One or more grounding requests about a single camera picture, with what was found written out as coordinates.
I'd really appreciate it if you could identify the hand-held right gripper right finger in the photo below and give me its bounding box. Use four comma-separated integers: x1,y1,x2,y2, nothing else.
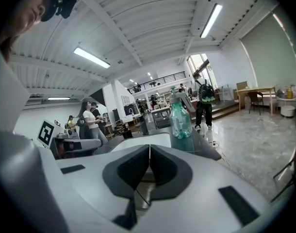
149,144,193,201

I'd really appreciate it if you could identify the black sink counter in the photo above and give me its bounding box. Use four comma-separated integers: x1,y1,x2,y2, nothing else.
93,127,222,161

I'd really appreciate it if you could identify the black head camera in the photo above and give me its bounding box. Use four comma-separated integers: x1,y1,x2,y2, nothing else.
55,0,78,19

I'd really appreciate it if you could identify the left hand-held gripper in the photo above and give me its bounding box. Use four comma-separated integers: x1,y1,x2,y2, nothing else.
37,119,102,160

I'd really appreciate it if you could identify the grey roller blind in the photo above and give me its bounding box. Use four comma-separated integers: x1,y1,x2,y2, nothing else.
240,12,296,89

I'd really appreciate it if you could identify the black cap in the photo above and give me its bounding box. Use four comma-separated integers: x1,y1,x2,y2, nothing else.
40,0,59,22

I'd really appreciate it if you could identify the tall window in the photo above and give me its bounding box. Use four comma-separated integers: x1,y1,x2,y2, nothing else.
186,53,212,87

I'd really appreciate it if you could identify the black green backpack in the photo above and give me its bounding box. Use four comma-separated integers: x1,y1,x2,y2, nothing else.
198,79,215,104

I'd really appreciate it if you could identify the grey shelf table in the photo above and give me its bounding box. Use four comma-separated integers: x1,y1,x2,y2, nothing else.
151,106,172,130

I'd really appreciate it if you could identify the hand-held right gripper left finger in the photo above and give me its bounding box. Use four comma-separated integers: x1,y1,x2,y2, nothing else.
102,144,151,199

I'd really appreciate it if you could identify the person's head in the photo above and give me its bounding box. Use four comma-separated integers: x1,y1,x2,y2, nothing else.
0,0,59,41

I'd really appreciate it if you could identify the green spray bottle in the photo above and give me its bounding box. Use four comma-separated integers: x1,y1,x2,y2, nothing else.
169,85,196,140

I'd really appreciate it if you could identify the light wooden desk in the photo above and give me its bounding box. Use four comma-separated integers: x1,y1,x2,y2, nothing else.
235,85,277,116

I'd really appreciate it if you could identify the black faucet display panel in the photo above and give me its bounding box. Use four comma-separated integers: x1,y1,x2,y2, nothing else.
123,103,140,117

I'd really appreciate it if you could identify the white round stool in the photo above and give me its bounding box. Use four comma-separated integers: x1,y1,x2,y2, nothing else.
280,105,296,118

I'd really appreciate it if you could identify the wooden step platform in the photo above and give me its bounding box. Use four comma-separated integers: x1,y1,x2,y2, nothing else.
190,100,240,121

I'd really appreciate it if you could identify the dark wicker chair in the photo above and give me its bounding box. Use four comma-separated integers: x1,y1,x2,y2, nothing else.
247,91,264,116

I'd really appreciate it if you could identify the black balcony railing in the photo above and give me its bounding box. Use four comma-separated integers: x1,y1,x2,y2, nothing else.
127,71,187,94

